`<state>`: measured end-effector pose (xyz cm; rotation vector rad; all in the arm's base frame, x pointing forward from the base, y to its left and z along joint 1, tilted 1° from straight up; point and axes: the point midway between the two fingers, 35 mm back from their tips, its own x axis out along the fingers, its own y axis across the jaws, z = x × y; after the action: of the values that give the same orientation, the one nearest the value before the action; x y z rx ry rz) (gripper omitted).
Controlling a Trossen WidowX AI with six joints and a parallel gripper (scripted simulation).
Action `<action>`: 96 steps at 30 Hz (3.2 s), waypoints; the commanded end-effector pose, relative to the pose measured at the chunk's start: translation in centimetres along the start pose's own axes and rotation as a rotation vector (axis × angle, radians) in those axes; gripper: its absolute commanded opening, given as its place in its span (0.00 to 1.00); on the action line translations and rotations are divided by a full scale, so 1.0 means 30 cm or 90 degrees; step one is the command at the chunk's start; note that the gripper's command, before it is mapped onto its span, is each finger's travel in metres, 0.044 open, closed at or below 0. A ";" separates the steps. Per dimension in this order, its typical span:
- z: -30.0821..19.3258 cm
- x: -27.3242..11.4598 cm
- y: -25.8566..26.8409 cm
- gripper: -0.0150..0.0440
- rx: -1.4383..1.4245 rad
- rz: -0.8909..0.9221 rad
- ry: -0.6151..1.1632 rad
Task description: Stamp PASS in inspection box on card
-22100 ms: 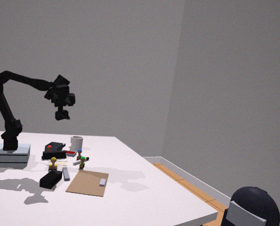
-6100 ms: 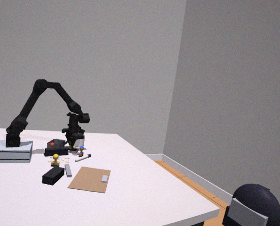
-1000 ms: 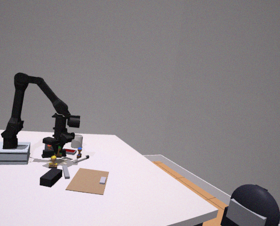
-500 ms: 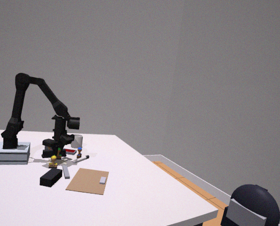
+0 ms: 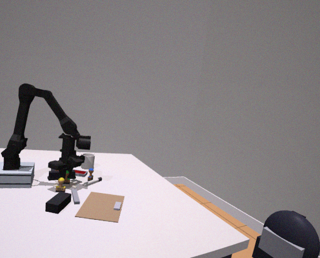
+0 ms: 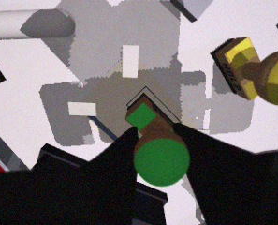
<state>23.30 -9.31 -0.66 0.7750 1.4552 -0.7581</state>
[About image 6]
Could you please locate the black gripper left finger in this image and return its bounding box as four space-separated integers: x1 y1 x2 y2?
0 127 139 225

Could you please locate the yellow-handled rubber stamp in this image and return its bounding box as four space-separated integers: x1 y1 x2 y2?
211 37 278 105

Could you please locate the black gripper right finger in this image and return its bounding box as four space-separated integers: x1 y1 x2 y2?
173 123 278 225

